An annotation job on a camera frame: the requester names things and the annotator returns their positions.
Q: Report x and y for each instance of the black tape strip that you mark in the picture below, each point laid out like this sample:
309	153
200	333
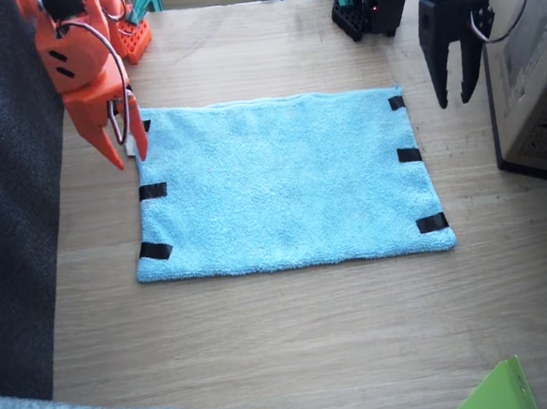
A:
431	223
396	103
153	191
409	155
147	125
155	251

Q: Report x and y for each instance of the light blue towel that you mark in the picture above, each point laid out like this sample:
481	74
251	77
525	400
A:
281	188

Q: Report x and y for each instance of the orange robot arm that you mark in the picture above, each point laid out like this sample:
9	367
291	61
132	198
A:
76	49

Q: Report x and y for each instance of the green plastic angle bracket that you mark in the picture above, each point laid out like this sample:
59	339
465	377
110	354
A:
505	391

